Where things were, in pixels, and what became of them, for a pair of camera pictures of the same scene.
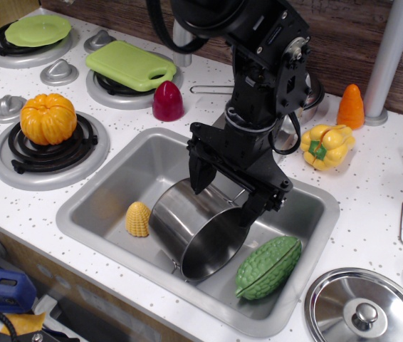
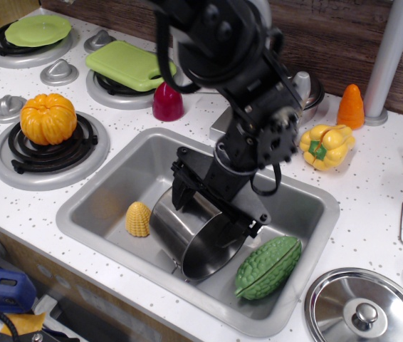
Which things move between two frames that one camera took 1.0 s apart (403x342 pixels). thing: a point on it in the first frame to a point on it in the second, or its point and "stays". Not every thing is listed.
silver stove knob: (59, 73) stays
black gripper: (244, 154) to (223, 187)
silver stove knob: (6, 110) stays
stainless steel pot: (202, 231) stays
